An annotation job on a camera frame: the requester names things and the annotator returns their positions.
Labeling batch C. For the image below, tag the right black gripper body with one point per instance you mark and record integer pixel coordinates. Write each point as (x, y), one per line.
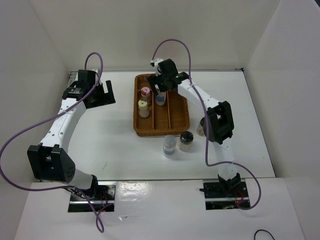
(160, 80)

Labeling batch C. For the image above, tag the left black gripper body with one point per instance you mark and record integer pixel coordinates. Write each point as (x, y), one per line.
(100, 98)

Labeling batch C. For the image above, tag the silver cap blue label bottle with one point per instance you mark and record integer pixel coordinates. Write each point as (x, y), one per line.
(160, 98)

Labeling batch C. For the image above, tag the pink cap spice bottle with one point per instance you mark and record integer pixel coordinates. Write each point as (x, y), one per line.
(146, 94)

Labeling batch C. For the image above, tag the yellow cap spice bottle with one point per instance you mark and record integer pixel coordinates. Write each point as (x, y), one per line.
(143, 109)

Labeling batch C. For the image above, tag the black cap jar front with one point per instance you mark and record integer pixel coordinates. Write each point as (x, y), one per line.
(185, 141)

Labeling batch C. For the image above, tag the black cap jar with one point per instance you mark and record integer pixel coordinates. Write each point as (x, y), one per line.
(200, 128)
(185, 141)

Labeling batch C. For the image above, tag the grey cap blue label bottle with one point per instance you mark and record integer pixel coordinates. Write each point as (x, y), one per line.
(169, 146)

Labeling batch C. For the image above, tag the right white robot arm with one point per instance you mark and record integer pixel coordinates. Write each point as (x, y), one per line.
(218, 118)

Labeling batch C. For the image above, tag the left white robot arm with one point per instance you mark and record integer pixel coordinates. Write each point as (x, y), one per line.
(49, 160)

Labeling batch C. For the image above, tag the brown wicker divided basket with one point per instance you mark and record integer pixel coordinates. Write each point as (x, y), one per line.
(172, 118)

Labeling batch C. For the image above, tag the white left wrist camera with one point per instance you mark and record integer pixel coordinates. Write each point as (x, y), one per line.
(97, 71)

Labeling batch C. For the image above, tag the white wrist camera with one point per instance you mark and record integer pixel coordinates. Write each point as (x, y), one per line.
(97, 71)
(155, 65)

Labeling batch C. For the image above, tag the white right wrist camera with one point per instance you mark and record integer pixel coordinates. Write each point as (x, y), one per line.
(155, 65)

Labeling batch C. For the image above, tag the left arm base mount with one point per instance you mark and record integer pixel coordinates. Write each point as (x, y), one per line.
(103, 201)

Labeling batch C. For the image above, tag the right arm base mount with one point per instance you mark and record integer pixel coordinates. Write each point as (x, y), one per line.
(215, 199)

